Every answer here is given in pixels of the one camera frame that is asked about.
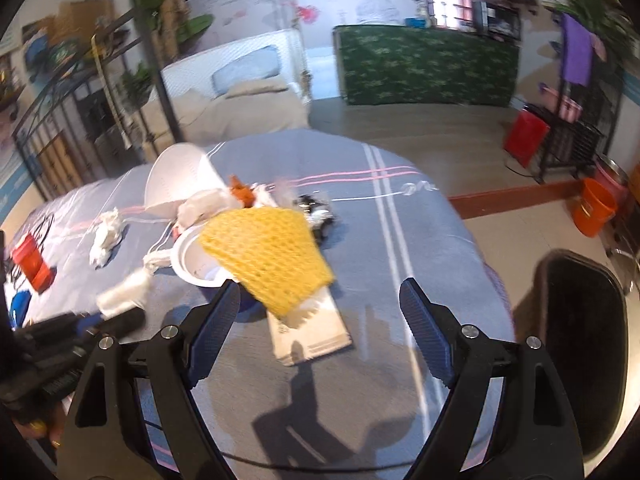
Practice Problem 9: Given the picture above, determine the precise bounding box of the chrome stool base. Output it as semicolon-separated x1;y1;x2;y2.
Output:
606;240;640;296

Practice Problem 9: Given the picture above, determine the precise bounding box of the blue-grey pillow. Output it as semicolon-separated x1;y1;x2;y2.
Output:
212;45;281;97

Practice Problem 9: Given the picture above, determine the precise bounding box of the red cup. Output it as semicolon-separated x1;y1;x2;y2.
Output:
11;232;55;293

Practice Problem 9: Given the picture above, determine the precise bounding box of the blue-grey striped tablecloth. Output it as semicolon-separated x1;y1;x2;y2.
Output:
0;129;516;480

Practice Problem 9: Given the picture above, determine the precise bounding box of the white paper plate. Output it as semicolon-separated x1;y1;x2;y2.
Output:
145;142;223;218

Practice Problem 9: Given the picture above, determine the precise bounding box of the black shiny wrapper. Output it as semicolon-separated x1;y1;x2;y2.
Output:
295;192;341;243

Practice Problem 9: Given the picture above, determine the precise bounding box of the green bamboo plant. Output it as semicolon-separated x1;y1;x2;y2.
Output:
127;0;216;61

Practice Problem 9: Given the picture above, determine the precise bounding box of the green patterned covered counter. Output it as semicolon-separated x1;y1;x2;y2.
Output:
334;25;521;107

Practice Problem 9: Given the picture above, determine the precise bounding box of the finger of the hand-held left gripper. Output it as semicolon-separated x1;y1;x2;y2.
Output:
12;311;104;342
75;306;147;346

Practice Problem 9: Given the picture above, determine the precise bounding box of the black metal railing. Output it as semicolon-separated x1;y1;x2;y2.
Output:
12;10;182;201

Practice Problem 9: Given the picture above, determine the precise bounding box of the black trash bin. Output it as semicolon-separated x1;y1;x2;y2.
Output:
532;249;630;461

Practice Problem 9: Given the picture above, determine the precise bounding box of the orange bucket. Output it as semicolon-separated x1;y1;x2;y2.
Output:
572;177;618;238

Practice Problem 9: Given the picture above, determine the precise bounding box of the white paper bowl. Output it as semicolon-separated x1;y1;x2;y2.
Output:
171;225;241;288

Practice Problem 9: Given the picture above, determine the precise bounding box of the cardboard box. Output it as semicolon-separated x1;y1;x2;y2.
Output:
266;287;352;367

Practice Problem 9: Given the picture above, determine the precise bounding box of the pink bucket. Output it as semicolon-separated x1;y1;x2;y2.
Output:
592;155;632;206

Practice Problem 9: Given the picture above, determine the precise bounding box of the crumpled white tissue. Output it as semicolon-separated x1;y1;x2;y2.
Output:
89;207;124;268

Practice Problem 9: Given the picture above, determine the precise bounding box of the green potted plant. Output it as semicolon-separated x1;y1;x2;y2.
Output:
542;0;633;48

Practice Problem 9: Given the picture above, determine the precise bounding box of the white bed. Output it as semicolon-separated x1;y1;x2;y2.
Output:
161;29;312;143

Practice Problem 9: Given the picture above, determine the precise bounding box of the orange peel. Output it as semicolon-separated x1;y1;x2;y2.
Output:
227;175;258;208

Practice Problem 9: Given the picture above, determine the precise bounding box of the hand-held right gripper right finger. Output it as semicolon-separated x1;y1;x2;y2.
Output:
398;277;586;480

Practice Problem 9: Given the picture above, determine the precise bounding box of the crumpled white plastic bag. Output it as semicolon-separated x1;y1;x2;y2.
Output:
175;187;236;228

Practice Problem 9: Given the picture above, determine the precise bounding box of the person's left hand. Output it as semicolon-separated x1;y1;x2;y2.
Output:
12;405;66;456

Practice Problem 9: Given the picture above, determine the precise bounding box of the blue round object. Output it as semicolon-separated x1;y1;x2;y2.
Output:
9;290;32;328

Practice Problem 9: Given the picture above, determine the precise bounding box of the purple towel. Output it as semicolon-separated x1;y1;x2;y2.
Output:
560;12;594;87

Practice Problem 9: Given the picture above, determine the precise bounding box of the yellow foam net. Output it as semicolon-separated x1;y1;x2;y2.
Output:
197;207;336;318

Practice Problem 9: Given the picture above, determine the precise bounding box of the red bag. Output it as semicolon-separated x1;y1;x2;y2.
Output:
502;107;551;168

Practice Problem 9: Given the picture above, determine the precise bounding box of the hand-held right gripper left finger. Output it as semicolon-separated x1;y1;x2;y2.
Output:
57;279;242;480

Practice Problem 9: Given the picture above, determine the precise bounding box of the black metal rack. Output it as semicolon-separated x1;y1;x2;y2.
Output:
525;15;623;183

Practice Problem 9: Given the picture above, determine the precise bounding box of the white tissue wad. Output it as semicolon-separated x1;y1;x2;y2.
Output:
96;269;151;320

